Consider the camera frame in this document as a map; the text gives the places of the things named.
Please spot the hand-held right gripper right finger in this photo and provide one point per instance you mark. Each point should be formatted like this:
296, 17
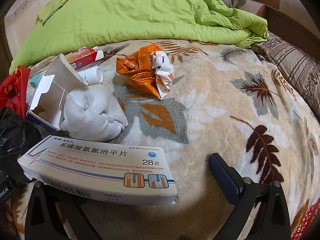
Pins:
225, 177

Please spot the white plastic bottle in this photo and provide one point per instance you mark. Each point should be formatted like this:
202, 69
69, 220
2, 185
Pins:
95, 75

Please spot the leaf print blanket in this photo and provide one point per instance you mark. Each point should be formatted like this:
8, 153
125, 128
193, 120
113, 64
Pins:
225, 130

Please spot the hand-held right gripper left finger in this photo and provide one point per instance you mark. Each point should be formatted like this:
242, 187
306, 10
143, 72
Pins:
70, 212

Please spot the orange wrapper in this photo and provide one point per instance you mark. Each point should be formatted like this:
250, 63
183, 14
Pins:
140, 67

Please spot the pink wad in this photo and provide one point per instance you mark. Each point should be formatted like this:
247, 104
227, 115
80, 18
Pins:
82, 50

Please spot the white medicine box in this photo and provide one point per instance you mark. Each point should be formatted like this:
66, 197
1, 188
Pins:
100, 165

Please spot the teal packet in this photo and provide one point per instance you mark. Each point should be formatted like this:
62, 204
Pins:
37, 81

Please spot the striped brown pillow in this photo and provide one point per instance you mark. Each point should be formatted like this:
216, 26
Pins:
295, 67

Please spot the white cardboard box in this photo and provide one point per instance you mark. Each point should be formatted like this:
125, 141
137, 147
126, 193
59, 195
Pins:
50, 97

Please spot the black plastic bag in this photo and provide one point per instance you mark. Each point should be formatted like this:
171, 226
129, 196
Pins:
15, 135

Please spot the green quilt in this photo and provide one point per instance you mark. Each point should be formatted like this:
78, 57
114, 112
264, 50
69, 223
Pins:
125, 12

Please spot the red and white box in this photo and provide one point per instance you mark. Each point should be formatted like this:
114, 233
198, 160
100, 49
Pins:
85, 59

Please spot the red plastic bag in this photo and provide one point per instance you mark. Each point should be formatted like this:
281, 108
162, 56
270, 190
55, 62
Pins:
15, 87

